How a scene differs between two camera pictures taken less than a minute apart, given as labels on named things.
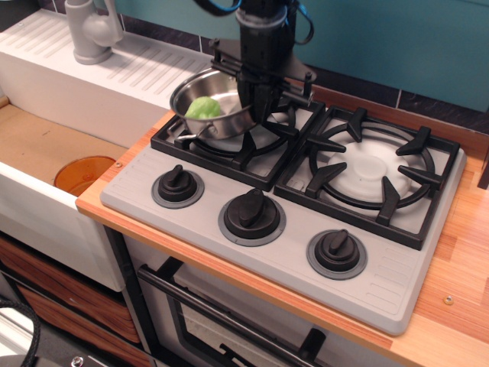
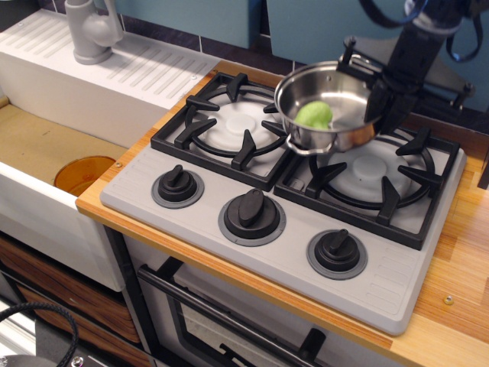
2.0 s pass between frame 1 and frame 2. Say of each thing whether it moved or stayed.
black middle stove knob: stayed
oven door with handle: stayed
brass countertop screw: stayed
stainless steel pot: moved
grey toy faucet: stayed
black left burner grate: stayed
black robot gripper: moved
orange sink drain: stayed
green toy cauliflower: moved
